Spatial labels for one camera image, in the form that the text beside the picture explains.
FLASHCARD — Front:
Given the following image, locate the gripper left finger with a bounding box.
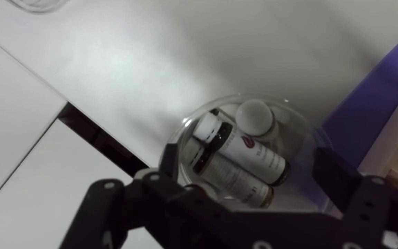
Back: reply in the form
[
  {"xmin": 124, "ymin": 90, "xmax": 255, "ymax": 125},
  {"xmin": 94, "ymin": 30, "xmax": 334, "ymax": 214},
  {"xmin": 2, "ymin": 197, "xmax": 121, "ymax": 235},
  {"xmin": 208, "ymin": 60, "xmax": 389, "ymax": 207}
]
[{"xmin": 59, "ymin": 144, "xmax": 243, "ymax": 249}]

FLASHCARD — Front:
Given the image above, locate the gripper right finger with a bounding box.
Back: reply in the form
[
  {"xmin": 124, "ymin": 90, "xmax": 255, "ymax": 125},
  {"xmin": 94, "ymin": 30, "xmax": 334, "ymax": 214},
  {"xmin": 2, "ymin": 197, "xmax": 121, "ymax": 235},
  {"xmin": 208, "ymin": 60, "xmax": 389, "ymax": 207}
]
[{"xmin": 314, "ymin": 148, "xmax": 398, "ymax": 249}]

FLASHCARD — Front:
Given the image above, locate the white bottle with grey print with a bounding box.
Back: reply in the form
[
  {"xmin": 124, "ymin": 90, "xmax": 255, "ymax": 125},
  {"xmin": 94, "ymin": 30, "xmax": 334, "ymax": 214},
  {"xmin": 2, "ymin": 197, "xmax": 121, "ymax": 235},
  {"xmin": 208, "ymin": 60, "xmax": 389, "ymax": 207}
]
[{"xmin": 182, "ymin": 138, "xmax": 275, "ymax": 209}]

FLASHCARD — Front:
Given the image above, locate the white bottle with red logo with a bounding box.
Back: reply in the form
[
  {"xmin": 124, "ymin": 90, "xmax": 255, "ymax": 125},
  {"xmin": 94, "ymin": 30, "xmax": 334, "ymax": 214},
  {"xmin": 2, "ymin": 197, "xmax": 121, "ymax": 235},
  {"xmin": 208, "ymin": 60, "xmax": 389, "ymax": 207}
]
[{"xmin": 193, "ymin": 112, "xmax": 291, "ymax": 187}]

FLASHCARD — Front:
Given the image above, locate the white bottle with round cap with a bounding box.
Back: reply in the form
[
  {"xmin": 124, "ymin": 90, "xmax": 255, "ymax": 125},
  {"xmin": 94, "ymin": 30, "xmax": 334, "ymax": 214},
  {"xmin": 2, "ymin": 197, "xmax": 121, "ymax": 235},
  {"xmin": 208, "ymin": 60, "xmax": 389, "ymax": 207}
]
[{"xmin": 235, "ymin": 99, "xmax": 279, "ymax": 141}]

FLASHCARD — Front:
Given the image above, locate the white cabinet door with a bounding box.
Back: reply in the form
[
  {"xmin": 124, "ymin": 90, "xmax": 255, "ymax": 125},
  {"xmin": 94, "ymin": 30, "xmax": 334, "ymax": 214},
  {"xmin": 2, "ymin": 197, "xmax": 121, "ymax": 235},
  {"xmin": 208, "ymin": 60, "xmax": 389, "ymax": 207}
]
[
  {"xmin": 0, "ymin": 119, "xmax": 165, "ymax": 249},
  {"xmin": 0, "ymin": 30, "xmax": 68, "ymax": 216}
]

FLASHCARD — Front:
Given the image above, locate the clear glass bowl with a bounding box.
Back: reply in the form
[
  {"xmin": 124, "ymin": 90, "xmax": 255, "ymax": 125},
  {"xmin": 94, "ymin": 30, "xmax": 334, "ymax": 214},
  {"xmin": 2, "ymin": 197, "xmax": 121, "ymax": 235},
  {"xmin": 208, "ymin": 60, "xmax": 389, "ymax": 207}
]
[{"xmin": 159, "ymin": 93, "xmax": 334, "ymax": 215}]

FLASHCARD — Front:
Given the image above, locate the purple panel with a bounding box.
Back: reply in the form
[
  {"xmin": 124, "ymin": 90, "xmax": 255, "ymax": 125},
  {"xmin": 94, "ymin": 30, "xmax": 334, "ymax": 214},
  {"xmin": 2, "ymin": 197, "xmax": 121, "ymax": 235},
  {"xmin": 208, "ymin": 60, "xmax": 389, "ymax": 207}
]
[{"xmin": 322, "ymin": 21, "xmax": 398, "ymax": 168}]

